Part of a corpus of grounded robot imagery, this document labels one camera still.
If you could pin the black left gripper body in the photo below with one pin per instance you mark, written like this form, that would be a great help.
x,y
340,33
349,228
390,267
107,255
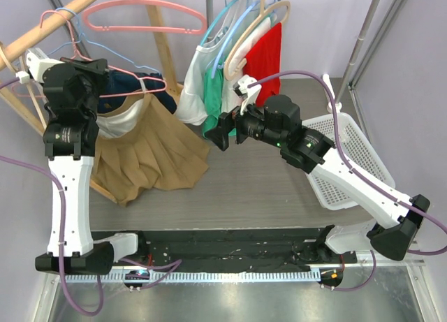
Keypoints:
x,y
93,79

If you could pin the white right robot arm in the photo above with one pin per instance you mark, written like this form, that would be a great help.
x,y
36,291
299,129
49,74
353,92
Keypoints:
x,y
396,216

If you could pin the blue plastic hanger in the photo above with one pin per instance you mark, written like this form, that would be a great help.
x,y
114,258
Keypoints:
x,y
236,20

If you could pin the beige plastic hanger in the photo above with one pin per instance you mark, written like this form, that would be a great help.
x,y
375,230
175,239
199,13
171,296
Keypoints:
x,y
265,11

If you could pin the light blue wire hanger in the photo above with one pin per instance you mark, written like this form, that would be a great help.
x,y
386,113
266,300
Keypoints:
x,y
104,49

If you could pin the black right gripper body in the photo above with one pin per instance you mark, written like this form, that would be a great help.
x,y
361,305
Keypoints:
x,y
248,123

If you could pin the wooden rack rail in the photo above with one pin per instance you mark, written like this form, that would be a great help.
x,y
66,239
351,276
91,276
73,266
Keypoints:
x,y
43,29

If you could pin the wooden hanger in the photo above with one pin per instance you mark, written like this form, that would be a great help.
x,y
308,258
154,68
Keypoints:
x,y
24,79

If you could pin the white long sleeve shirt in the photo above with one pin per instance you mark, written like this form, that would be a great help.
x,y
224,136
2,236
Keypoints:
x,y
191,108

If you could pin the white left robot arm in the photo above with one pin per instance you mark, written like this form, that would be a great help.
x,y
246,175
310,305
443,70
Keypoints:
x,y
70,150

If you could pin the white plastic laundry basket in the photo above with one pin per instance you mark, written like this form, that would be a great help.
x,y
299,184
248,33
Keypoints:
x,y
355,146

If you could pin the red hanging shirt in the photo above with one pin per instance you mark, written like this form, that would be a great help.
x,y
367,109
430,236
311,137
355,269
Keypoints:
x,y
263,60

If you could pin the teal plastic hanger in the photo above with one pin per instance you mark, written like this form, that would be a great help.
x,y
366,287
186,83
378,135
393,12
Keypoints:
x,y
211,20

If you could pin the white hanging shirt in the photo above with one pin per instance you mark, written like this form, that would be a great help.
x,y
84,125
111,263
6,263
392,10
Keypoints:
x,y
229,98

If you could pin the white rack foot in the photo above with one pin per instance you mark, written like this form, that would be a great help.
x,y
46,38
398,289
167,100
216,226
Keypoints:
x,y
326,78

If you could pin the green hanging shirt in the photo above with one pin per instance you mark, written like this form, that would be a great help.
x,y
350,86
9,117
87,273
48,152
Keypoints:
x,y
213,88

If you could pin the blue denim skirt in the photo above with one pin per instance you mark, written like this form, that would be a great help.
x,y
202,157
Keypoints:
x,y
164,95

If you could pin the metal garment rack pole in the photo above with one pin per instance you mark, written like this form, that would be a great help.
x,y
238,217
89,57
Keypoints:
x,y
356,51

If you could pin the tan cloth garment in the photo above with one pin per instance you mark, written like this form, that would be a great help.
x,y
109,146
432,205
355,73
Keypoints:
x,y
181,153

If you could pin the pink wire hanger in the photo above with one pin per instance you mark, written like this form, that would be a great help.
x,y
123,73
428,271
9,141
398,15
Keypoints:
x,y
97,69

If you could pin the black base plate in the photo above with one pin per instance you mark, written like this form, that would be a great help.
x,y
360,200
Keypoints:
x,y
238,250

